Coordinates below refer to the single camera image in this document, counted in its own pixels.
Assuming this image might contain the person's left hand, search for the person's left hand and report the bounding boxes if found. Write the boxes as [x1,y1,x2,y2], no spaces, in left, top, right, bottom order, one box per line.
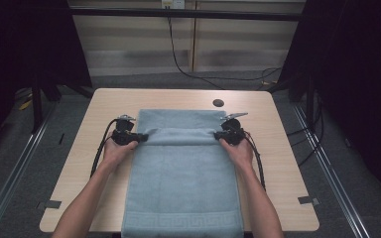
[101,130,139,171]

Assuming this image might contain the right hand-held gripper black cable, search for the right hand-held gripper black cable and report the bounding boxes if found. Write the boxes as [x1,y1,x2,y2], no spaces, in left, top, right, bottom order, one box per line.
[243,131,267,192]

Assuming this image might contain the light blue towel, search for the light blue towel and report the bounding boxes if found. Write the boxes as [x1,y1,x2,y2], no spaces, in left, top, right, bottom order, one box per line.
[120,108,245,238]

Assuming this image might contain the person's right hand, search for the person's right hand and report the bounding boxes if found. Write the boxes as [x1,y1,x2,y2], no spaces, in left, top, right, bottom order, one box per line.
[218,134,255,171]

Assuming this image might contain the hand-held gripper black cable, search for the hand-held gripper black cable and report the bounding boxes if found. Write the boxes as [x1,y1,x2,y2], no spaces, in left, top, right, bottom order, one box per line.
[89,117,119,179]
[243,131,267,192]

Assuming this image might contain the left hand-held gripper black cable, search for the left hand-held gripper black cable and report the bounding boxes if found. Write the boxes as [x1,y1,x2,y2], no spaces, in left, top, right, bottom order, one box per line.
[89,117,119,179]

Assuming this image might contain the white wall socket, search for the white wall socket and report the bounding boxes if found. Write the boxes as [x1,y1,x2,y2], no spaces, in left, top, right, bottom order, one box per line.
[161,0,187,10]

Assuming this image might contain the black metal stand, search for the black metal stand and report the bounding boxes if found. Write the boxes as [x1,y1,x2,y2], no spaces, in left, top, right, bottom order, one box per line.
[266,74,316,131]
[29,74,94,135]

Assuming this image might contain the metal floor rail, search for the metal floor rail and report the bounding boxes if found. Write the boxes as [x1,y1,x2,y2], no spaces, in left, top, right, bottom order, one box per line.
[292,103,372,238]
[0,107,58,238]

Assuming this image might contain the dark curtain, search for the dark curtain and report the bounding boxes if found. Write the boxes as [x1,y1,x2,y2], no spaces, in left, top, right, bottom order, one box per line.
[0,0,93,160]
[278,0,381,207]

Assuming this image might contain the long black wall cable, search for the long black wall cable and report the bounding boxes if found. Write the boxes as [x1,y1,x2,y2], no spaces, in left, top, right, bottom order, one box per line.
[166,7,283,91]

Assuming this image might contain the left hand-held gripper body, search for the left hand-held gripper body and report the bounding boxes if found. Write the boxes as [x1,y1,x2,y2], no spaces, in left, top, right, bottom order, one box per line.
[111,114,140,147]

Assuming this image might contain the black horizontal frame bar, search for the black horizontal frame bar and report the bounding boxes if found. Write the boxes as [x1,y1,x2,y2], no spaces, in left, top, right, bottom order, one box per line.
[68,7,303,23]

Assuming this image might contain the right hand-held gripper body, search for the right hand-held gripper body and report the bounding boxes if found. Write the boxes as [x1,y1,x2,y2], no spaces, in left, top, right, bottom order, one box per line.
[219,112,249,147]

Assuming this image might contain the black floor cables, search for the black floor cables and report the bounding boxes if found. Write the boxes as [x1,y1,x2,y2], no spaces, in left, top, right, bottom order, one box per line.
[285,93,325,167]

